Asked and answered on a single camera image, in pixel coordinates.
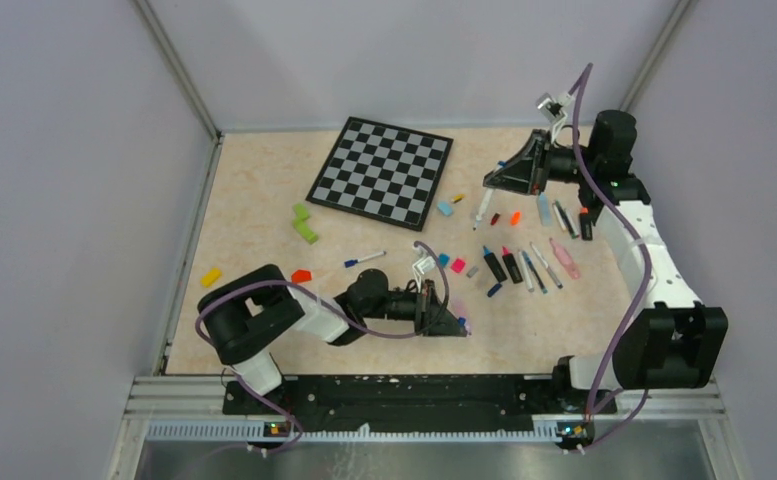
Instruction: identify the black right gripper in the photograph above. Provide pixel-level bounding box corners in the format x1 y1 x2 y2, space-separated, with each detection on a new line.
483 130 596 197

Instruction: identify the dark blue pen cap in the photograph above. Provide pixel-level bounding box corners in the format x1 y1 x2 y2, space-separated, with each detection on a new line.
486 283 502 298

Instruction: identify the light blue highlighter cap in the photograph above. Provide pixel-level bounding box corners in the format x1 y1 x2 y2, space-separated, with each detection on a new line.
437 201 454 217

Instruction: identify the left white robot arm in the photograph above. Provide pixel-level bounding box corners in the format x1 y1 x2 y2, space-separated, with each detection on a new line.
196 264 468 414

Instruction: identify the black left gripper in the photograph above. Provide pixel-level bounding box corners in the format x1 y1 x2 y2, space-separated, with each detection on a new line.
362 278 466 336

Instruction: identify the white marker yellow end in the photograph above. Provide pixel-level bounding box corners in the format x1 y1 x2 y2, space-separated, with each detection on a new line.
551 202 569 233

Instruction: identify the black highlighter blue cap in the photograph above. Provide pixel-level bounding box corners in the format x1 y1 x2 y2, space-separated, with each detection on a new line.
482 246 508 283

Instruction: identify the yellow highlighter cap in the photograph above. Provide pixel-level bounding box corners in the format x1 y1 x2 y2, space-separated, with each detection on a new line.
200 267 222 288

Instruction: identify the pink cap of highlighter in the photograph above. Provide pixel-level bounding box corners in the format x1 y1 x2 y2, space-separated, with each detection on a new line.
450 258 466 274

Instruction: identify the pale purple highlighter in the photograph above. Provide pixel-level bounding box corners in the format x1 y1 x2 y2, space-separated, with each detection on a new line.
449 298 471 336

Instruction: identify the black highlighter orange cap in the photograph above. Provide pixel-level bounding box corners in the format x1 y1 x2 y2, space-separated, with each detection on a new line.
578 207 594 241

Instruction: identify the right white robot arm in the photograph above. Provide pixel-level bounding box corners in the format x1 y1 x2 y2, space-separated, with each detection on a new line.
483 110 729 412

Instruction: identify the black grey chessboard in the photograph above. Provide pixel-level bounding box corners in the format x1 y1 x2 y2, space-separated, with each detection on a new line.
306 116 454 232

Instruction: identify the green ink clear pen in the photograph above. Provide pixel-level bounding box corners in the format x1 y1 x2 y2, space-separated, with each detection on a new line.
555 200 580 239

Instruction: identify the grey white pen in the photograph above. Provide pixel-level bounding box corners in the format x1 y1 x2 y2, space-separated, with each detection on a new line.
517 249 535 293

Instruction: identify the black highlighter pink cap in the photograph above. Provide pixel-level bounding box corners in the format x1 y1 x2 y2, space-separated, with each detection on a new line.
502 246 524 284

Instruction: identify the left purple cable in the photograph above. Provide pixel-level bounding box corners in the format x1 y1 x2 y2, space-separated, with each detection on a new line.
193 240 452 458

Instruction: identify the light blue highlighter body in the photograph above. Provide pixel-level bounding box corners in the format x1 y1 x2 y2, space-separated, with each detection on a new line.
537 193 553 227

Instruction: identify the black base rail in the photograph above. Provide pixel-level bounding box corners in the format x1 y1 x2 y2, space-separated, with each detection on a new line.
224 374 589 416

